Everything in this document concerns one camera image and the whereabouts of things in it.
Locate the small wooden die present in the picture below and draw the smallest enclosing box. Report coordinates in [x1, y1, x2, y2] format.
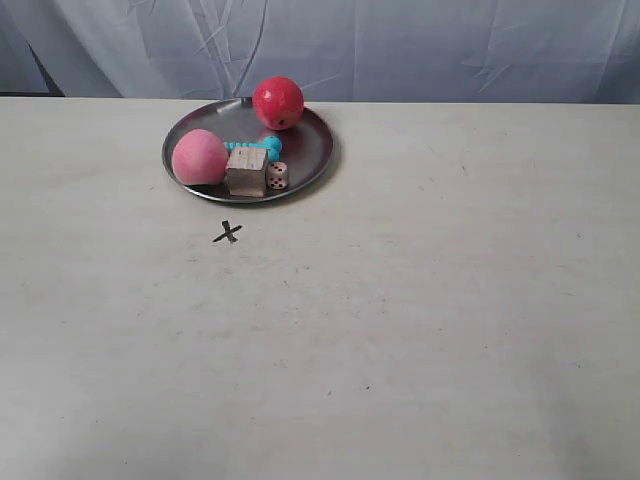
[265, 161, 289, 190]

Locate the round metal plate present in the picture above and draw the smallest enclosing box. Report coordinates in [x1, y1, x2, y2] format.
[162, 97, 334, 204]

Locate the wooden cube block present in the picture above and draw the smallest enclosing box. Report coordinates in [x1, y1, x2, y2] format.
[225, 146, 268, 198]

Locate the teal bone toy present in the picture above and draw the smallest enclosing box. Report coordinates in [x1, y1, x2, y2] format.
[224, 135, 283, 162]

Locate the red toy apple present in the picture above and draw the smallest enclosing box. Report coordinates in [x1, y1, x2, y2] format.
[252, 76, 304, 131]

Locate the pink toy peach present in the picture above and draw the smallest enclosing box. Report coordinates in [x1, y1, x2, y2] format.
[171, 129, 229, 185]

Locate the black X mark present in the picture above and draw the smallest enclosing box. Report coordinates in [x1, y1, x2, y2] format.
[212, 220, 242, 244]

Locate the white backdrop cloth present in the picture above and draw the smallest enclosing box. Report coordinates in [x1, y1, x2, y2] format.
[1, 1, 639, 104]

